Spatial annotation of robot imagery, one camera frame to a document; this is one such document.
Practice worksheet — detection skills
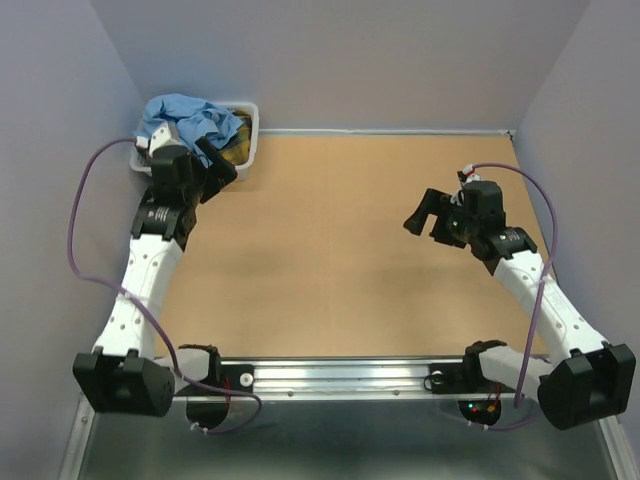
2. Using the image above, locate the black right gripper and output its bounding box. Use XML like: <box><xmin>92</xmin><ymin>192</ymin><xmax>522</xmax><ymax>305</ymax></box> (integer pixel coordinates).
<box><xmin>402</xmin><ymin>188</ymin><xmax>479</xmax><ymax>248</ymax></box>

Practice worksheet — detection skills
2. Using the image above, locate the light blue long sleeve shirt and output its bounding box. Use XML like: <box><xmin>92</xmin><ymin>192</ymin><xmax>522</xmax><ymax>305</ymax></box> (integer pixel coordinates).
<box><xmin>135</xmin><ymin>93</ymin><xmax>243</xmax><ymax>149</ymax></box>

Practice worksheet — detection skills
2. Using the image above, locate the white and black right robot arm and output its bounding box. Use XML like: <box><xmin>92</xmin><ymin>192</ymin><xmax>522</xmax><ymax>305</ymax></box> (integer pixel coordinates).
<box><xmin>403</xmin><ymin>181</ymin><xmax>636</xmax><ymax>430</ymax></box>

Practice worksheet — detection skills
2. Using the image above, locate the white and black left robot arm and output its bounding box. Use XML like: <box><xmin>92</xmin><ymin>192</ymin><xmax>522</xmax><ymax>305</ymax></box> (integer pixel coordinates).
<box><xmin>72</xmin><ymin>137</ymin><xmax>237</xmax><ymax>417</ymax></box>

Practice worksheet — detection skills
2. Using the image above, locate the yellow plaid shirt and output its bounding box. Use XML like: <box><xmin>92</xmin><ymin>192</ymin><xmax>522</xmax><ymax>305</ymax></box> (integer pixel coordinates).
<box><xmin>220</xmin><ymin>108</ymin><xmax>253</xmax><ymax>166</ymax></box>

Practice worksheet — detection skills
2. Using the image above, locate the white plastic basket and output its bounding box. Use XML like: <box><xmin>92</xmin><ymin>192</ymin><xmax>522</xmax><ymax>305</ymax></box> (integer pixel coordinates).
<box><xmin>134</xmin><ymin>93</ymin><xmax>259</xmax><ymax>180</ymax></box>

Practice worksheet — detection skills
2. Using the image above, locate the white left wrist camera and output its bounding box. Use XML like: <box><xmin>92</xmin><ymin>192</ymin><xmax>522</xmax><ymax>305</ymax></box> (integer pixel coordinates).
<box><xmin>135</xmin><ymin>122</ymin><xmax>188</xmax><ymax>159</ymax></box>

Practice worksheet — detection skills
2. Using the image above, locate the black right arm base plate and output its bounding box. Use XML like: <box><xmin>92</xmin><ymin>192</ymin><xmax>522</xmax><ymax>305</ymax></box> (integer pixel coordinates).
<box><xmin>424</xmin><ymin>359</ymin><xmax>504</xmax><ymax>426</ymax></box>

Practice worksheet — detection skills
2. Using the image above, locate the aluminium mounting rail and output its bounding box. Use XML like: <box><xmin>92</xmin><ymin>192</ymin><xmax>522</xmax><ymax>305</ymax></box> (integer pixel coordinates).
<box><xmin>154</xmin><ymin>355</ymin><xmax>556</xmax><ymax>401</ymax></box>

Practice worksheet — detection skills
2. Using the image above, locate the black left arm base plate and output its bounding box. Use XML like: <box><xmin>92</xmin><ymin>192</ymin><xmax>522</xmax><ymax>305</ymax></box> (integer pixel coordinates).
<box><xmin>172</xmin><ymin>359</ymin><xmax>257</xmax><ymax>426</ymax></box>

